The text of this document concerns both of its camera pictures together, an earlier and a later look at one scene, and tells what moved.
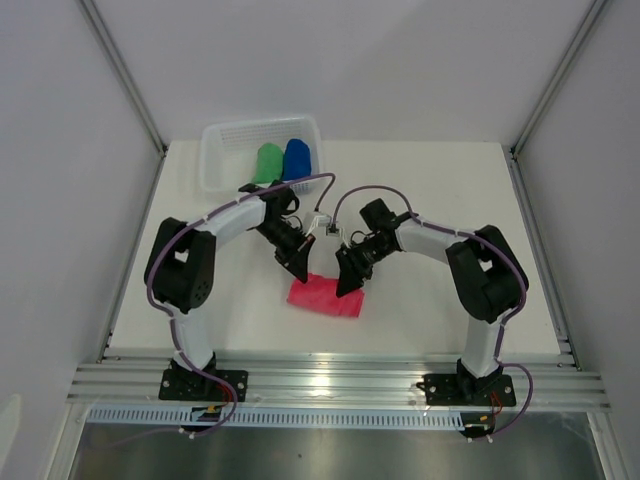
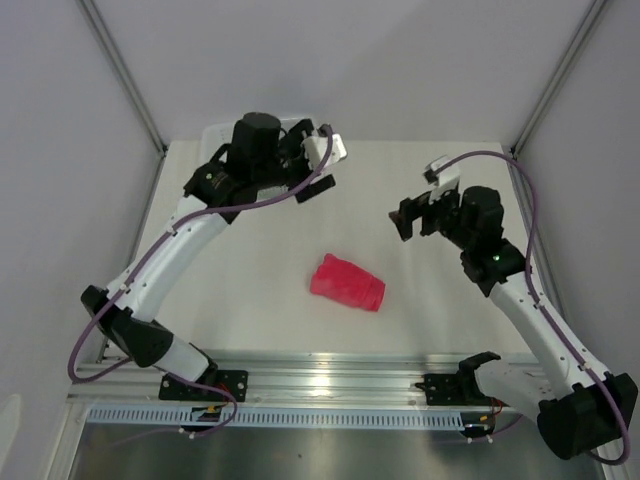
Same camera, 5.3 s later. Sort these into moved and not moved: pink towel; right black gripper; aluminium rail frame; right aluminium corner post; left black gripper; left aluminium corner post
Moved: pink towel; right black gripper; left black gripper
Not moved: left aluminium corner post; right aluminium corner post; aluminium rail frame
